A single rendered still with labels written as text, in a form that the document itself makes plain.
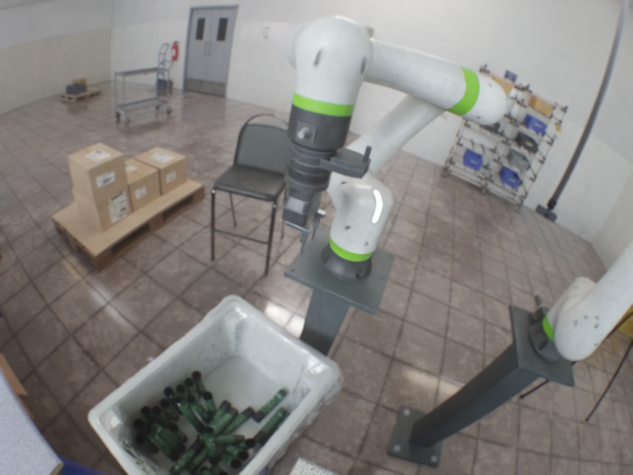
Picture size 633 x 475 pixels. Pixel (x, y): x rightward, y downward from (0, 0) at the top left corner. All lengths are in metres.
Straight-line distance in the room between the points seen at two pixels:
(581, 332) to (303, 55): 0.75
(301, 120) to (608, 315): 0.71
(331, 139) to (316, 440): 1.35
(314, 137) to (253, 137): 1.59
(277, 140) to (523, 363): 1.77
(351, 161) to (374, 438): 1.39
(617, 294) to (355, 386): 1.35
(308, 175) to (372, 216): 0.26
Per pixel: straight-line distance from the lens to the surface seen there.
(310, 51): 0.40
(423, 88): 0.62
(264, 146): 1.98
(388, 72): 0.57
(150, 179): 2.44
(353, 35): 0.40
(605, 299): 0.73
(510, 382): 1.10
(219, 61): 7.12
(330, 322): 0.93
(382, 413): 1.66
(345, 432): 1.56
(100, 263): 2.19
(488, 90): 0.71
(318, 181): 0.45
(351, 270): 0.76
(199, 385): 0.99
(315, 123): 0.41
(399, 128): 0.81
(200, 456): 0.99
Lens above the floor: 1.45
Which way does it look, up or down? 37 degrees down
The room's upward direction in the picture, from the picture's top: 14 degrees clockwise
